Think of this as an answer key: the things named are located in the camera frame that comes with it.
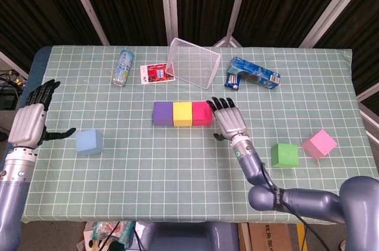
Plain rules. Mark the brown cardboard box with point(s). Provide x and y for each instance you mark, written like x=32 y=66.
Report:
x=272 y=236

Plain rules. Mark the green foam block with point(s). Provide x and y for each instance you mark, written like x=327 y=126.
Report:
x=284 y=156

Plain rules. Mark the green blue drink can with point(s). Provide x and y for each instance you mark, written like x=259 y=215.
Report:
x=122 y=67

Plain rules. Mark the white frame post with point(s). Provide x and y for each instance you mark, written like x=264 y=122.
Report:
x=237 y=5
x=86 y=5
x=331 y=8
x=168 y=5

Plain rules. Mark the dark blue table pad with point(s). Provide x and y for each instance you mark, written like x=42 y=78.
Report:
x=32 y=67

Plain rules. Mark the yellow foam block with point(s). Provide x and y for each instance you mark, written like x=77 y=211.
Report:
x=183 y=112

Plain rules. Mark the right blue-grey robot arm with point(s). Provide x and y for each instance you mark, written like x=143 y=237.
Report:
x=311 y=200

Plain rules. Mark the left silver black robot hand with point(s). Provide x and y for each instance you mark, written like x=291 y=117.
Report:
x=28 y=123

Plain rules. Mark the red foam block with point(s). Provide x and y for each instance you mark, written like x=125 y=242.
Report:
x=201 y=113

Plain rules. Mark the black device box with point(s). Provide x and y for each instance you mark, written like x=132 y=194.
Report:
x=7 y=101

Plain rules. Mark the grey shoe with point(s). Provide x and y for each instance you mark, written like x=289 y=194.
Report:
x=343 y=245

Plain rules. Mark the pink foam block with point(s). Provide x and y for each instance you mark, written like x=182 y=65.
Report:
x=319 y=143

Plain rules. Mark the light blue foam block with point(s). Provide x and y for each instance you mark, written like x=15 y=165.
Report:
x=87 y=141

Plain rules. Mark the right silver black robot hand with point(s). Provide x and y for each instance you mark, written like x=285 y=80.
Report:
x=231 y=120

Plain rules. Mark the red white card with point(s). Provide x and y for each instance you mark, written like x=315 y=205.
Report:
x=155 y=73

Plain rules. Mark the long blue cookie box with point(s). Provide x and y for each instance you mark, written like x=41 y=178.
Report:
x=257 y=72

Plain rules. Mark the green checked tablecloth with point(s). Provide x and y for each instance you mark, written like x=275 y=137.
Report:
x=148 y=180

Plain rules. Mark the blue-grey robot torso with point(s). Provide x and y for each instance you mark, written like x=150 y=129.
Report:
x=189 y=236

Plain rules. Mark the green snack bag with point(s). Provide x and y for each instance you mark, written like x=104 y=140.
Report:
x=103 y=230

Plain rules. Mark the purple foam block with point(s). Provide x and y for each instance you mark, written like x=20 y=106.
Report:
x=163 y=112

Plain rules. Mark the small blue cookie packet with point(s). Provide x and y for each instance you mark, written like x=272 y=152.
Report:
x=232 y=80

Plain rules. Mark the white frame bar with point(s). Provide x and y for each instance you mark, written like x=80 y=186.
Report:
x=370 y=120
x=368 y=92
x=12 y=64

